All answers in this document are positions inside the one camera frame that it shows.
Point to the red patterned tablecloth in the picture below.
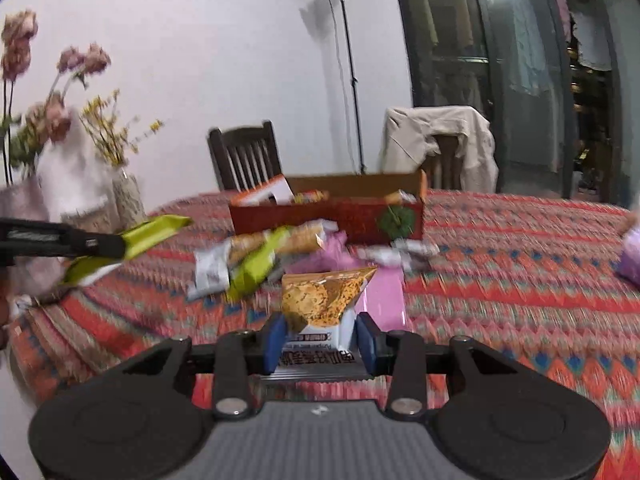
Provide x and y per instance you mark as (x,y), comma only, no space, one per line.
(500,280)

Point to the red cardboard box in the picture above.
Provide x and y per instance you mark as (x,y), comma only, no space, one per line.
(360,217)

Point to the brown stick snack packet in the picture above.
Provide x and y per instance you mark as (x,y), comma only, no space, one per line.
(295,240)

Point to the speckled tall vase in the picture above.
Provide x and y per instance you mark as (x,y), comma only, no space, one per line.
(129,200)

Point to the small white snack packet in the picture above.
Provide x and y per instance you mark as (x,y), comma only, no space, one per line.
(380,257)
(417,248)

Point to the orange white cracker packet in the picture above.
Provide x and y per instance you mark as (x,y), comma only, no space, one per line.
(320,300)

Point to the pale pink container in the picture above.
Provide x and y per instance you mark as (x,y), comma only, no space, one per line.
(25,200)

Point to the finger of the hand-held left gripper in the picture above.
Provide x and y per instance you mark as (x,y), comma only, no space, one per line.
(60,241)

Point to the glass sliding door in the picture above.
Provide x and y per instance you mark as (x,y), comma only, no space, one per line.
(525,125)

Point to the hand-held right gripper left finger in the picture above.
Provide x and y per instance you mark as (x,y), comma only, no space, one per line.
(273,344)

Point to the hanging white garment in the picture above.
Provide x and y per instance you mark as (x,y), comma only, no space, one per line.
(592,42)

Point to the purple bag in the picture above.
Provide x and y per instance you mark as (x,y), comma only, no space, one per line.
(631,255)

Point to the yellow flower branches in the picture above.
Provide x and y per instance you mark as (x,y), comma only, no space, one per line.
(107,135)

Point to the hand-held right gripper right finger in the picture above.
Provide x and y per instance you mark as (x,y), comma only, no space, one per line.
(367,347)

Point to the dried pink flowers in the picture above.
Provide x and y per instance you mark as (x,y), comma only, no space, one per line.
(20,40)

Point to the beige jacket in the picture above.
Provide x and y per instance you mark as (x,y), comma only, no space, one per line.
(415,130)

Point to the hanging pale garment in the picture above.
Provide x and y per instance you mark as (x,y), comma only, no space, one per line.
(522,35)

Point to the green snack packet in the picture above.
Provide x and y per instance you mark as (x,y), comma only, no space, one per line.
(255,267)
(150,232)

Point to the red yellow snack packet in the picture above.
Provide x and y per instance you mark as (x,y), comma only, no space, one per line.
(310,195)

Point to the silver orange snack packet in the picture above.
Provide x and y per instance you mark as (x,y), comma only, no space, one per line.
(210,272)

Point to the pink snack packet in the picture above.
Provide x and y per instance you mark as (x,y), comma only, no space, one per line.
(385,300)
(332,255)

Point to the dark wooden chair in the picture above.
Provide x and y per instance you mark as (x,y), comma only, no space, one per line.
(245,155)

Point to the wooden chair under jacket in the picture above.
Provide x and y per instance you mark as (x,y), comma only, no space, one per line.
(445,160)

